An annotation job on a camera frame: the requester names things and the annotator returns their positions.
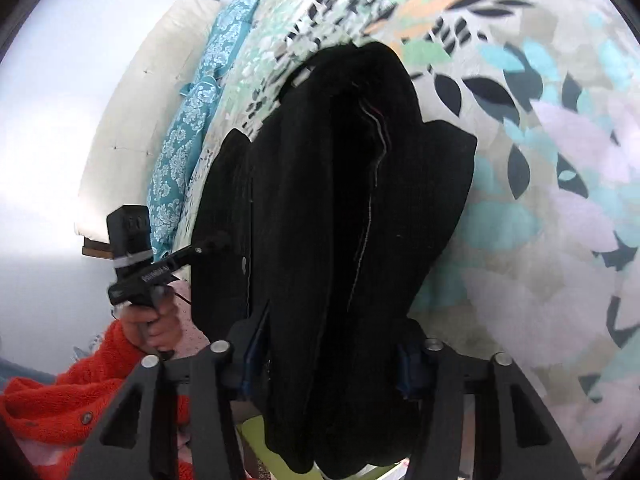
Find floral leaf print bedsheet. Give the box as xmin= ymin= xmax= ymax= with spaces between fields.
xmin=184 ymin=0 xmax=640 ymax=477

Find pink dotted garment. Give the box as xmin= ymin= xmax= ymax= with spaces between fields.
xmin=167 ymin=280 xmax=213 ymax=357

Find teal damask pillow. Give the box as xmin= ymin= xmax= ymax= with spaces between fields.
xmin=199 ymin=0 xmax=269 ymax=97

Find person's left hand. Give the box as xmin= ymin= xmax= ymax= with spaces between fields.
xmin=119 ymin=287 xmax=184 ymax=357

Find blue patterned cloth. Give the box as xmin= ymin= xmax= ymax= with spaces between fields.
xmin=147 ymin=76 xmax=224 ymax=257

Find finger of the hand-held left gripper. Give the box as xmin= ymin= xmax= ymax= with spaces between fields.
xmin=170 ymin=232 xmax=234 ymax=272

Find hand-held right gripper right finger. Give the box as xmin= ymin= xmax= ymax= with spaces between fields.
xmin=397 ymin=334 xmax=587 ymax=480

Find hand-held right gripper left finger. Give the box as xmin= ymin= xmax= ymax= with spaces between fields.
xmin=67 ymin=306 xmax=274 ymax=480

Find cream padded headboard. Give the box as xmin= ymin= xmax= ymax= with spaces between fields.
xmin=74 ymin=0 xmax=224 ymax=252

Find black pants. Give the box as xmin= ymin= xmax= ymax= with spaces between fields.
xmin=190 ymin=40 xmax=479 ymax=479

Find yellow-green cloth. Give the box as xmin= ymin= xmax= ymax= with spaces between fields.
xmin=235 ymin=407 xmax=407 ymax=480

